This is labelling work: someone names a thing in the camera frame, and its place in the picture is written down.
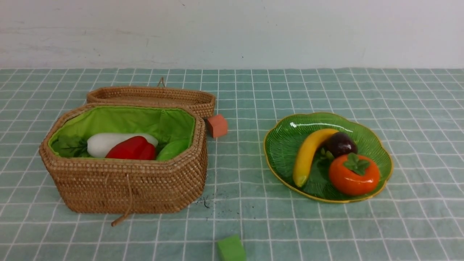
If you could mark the light green gourd vegetable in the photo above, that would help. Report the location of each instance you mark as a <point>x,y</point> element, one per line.
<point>173,149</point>

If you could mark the yellow banana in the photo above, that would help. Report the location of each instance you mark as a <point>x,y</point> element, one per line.
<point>306,153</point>

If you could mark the red bell pepper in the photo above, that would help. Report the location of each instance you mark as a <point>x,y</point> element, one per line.
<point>135,148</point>

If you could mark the dark purple mangosteen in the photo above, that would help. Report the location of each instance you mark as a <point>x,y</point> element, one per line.
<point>337,145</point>

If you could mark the orange persimmon with leaf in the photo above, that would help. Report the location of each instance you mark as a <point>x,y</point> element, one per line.
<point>353,174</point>

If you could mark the white radish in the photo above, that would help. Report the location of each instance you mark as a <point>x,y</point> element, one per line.
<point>97,146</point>

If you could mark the orange foam block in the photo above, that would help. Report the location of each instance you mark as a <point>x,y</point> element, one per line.
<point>217,126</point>

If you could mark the woven basket lid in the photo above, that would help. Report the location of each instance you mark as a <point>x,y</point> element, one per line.
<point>200,102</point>

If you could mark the green glass leaf plate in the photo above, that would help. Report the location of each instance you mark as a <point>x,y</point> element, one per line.
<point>282,143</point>

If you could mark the green foam block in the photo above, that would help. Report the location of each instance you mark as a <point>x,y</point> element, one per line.
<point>231,249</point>

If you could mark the woven wicker basket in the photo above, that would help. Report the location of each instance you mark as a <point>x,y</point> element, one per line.
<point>125,186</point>

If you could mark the green checkered tablecloth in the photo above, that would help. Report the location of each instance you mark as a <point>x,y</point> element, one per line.
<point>417,113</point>

